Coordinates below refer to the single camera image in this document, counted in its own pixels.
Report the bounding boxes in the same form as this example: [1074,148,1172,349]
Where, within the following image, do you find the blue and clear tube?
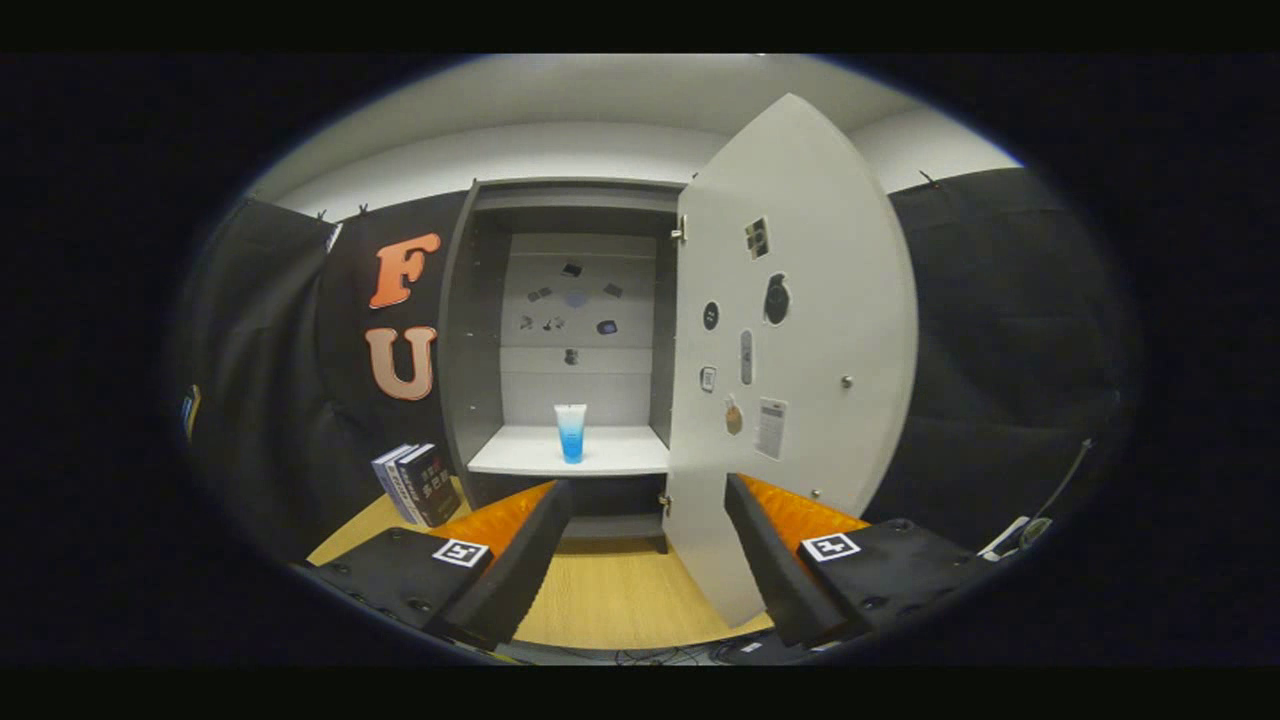
[554,404,589,465]

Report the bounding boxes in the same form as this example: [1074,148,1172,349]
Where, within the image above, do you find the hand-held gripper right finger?
[723,472,996,649]

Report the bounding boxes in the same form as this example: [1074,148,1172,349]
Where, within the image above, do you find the light blue book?
[371,444,413,521]

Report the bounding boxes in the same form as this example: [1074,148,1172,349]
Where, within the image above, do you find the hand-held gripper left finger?
[295,478,574,651]

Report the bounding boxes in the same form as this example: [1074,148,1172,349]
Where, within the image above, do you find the white cabinet door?
[660,93,919,629]

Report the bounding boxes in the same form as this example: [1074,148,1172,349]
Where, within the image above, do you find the white spine book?
[383,445,426,525]

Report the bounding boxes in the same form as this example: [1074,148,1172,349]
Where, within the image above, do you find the dark blue book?
[395,445,462,528]

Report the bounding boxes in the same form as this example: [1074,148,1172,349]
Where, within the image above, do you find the white and blue device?
[978,515,1053,561]

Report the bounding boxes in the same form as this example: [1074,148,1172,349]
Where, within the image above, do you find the black backdrop cloth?
[170,165,1141,576]

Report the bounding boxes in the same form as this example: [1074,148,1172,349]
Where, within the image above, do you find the black cables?
[560,645,781,666]

